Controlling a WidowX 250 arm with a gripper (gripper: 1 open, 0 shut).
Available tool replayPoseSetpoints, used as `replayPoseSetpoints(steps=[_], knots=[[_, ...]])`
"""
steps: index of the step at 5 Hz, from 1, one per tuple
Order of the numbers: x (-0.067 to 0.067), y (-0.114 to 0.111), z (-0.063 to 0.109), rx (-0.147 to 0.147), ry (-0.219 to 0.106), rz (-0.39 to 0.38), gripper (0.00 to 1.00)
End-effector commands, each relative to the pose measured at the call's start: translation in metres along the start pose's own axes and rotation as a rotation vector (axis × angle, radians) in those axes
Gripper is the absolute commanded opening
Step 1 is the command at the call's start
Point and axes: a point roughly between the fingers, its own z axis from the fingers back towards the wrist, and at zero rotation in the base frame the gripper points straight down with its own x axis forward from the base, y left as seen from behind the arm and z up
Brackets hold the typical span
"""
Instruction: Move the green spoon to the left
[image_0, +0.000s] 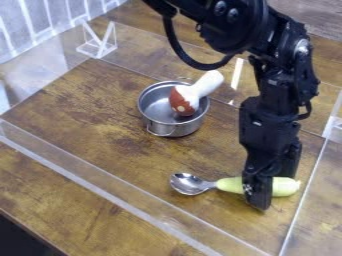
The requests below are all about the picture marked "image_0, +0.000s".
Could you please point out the red white toy mushroom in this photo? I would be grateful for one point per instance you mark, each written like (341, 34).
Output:
(184, 96)

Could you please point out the clear acrylic right barrier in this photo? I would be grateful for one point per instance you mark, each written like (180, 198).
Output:
(315, 230)

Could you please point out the clear acrylic triangle bracket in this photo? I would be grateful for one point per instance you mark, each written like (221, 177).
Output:
(98, 47)

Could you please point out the small steel pot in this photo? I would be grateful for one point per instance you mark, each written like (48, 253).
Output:
(162, 121)

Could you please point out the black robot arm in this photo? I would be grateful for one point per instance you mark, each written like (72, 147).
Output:
(238, 26)

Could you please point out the green handled metal spoon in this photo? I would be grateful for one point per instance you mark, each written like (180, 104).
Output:
(188, 184)

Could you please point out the clear acrylic barrier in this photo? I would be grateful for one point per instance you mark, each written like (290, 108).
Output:
(175, 221)
(315, 230)

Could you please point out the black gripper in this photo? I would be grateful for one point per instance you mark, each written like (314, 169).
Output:
(269, 136)

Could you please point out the clear acrylic front barrier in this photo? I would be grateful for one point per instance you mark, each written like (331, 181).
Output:
(175, 221)

